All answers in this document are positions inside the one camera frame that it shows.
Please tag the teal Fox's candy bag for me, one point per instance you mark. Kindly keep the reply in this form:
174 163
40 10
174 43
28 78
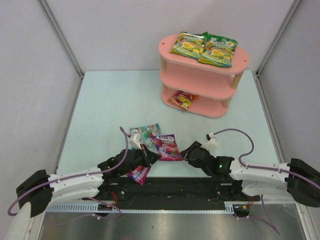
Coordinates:
148 132

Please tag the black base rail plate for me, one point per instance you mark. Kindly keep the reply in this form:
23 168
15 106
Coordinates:
170 205

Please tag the green Fox's candy bag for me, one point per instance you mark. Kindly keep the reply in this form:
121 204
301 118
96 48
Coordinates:
218 51

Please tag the right aluminium corner post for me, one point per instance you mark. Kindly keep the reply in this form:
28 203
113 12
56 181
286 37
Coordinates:
278 36

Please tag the purple Fox's berries candy bag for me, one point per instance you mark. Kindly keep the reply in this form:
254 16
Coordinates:
139 174

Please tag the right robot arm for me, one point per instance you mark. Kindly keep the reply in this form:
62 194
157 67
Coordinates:
295 179

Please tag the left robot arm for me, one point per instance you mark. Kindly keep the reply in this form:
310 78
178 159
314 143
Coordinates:
42 189

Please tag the purple candy bag face-down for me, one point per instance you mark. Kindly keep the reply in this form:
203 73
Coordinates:
167 148

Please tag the aluminium corner post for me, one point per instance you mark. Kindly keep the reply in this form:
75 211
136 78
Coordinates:
278 36
48 13

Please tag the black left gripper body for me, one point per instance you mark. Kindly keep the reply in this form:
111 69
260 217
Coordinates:
145 155

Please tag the orange Fox's fruits candy bag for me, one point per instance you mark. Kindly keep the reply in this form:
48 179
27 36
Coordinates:
183 100

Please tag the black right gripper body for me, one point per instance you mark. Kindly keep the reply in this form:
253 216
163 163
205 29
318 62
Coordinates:
194 153

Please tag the green spring tea candy bag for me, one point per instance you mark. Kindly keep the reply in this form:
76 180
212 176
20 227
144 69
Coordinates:
189 45

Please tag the left aluminium corner post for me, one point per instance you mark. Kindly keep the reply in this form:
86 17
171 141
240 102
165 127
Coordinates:
48 13

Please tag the pink three-tier shelf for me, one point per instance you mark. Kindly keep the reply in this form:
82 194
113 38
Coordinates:
213 86

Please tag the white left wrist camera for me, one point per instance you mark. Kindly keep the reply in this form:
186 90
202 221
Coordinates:
135 140

